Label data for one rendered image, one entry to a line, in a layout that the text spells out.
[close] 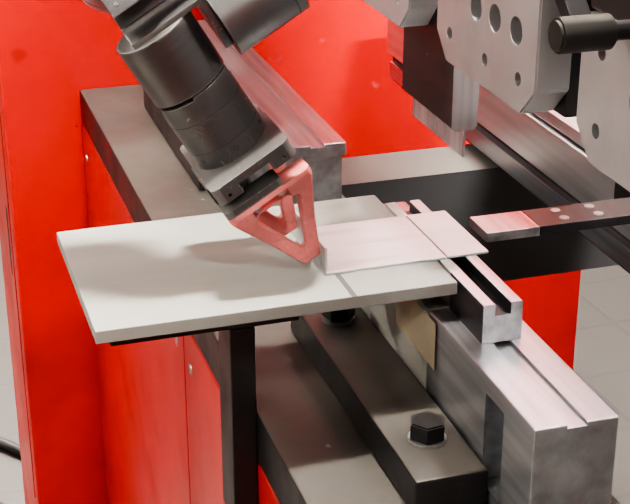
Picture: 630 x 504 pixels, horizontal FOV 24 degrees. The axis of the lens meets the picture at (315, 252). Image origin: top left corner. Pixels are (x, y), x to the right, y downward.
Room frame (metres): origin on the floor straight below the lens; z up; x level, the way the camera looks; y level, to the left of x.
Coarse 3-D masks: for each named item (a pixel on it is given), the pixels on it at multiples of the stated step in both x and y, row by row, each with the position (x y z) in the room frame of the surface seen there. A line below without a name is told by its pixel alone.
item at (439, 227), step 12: (408, 216) 1.07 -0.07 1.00; (420, 216) 1.07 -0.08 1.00; (432, 216) 1.07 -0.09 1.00; (444, 216) 1.07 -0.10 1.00; (420, 228) 1.04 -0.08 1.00; (432, 228) 1.04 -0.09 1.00; (444, 228) 1.04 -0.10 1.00; (456, 228) 1.04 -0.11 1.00; (432, 240) 1.02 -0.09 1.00; (444, 240) 1.02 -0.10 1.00; (456, 240) 1.02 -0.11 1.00; (468, 240) 1.02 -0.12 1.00; (444, 252) 1.00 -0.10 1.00; (456, 252) 1.00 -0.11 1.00; (468, 252) 1.00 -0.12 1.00; (480, 252) 1.00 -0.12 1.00
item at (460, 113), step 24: (408, 48) 1.08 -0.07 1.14; (432, 48) 1.03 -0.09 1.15; (408, 72) 1.07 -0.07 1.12; (432, 72) 1.03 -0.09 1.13; (456, 72) 0.99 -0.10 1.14; (432, 96) 1.03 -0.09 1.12; (456, 96) 0.99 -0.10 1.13; (432, 120) 1.05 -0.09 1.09; (456, 120) 0.99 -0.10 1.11; (456, 144) 1.00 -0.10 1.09
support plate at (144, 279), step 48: (96, 240) 1.03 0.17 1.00; (144, 240) 1.03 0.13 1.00; (192, 240) 1.03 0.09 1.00; (240, 240) 1.03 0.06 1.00; (96, 288) 0.94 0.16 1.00; (144, 288) 0.94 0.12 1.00; (192, 288) 0.94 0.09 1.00; (240, 288) 0.94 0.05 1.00; (288, 288) 0.94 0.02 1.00; (336, 288) 0.94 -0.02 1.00; (384, 288) 0.94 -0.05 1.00; (432, 288) 0.94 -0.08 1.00; (96, 336) 0.87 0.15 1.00; (144, 336) 0.88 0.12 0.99
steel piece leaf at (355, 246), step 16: (336, 224) 1.05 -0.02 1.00; (352, 224) 1.05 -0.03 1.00; (368, 224) 1.05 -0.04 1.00; (384, 224) 1.05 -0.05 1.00; (400, 224) 1.05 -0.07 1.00; (320, 240) 0.98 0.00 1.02; (336, 240) 1.02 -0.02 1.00; (352, 240) 1.02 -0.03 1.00; (368, 240) 1.02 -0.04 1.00; (384, 240) 1.02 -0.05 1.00; (400, 240) 1.02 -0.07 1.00; (416, 240) 1.02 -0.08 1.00; (320, 256) 0.97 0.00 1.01; (336, 256) 0.99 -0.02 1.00; (352, 256) 0.99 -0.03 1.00; (368, 256) 0.99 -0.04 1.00; (384, 256) 0.99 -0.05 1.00; (400, 256) 0.99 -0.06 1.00; (416, 256) 0.99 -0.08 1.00; (432, 256) 0.99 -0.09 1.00; (336, 272) 0.96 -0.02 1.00
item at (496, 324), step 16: (416, 208) 1.09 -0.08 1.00; (464, 256) 1.00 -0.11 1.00; (464, 272) 0.99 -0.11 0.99; (480, 272) 0.97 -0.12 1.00; (464, 288) 0.94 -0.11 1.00; (480, 288) 0.96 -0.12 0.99; (496, 288) 0.94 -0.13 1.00; (464, 304) 0.94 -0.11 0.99; (480, 304) 0.92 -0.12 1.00; (496, 304) 0.93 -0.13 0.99; (512, 304) 0.92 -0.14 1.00; (464, 320) 0.94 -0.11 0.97; (480, 320) 0.92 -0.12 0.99; (496, 320) 0.91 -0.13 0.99; (512, 320) 0.92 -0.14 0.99; (480, 336) 0.91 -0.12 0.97; (496, 336) 0.91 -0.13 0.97; (512, 336) 0.92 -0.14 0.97
